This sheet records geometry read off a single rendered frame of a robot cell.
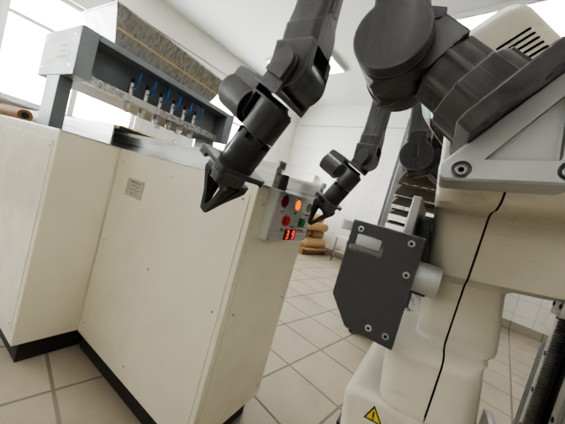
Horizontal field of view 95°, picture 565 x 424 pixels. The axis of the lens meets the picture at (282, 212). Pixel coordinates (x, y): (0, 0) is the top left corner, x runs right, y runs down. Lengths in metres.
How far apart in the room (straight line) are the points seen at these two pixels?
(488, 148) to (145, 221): 0.92
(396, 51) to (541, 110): 0.13
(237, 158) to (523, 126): 0.31
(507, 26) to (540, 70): 0.23
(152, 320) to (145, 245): 0.24
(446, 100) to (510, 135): 0.06
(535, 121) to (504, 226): 0.18
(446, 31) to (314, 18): 0.16
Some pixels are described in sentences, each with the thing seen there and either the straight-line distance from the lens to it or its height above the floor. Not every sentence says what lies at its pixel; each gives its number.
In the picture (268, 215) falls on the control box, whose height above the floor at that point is 0.77.
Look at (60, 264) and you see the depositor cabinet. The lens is 1.25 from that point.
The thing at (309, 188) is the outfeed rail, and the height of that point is 0.88.
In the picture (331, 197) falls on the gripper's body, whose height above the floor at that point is 0.86.
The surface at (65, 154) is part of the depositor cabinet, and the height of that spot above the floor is 0.76.
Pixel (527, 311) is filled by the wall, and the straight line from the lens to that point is 4.58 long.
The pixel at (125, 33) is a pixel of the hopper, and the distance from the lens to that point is 1.30.
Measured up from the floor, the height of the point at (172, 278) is 0.50.
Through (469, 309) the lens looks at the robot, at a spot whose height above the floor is 0.74.
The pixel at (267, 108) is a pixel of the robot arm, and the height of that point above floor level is 0.93.
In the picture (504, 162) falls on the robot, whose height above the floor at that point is 0.90.
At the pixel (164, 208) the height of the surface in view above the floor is 0.69.
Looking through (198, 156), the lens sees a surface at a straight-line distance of 0.85.
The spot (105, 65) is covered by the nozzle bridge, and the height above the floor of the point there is 1.12.
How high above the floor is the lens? 0.82
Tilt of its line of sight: 3 degrees down
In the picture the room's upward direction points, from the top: 16 degrees clockwise
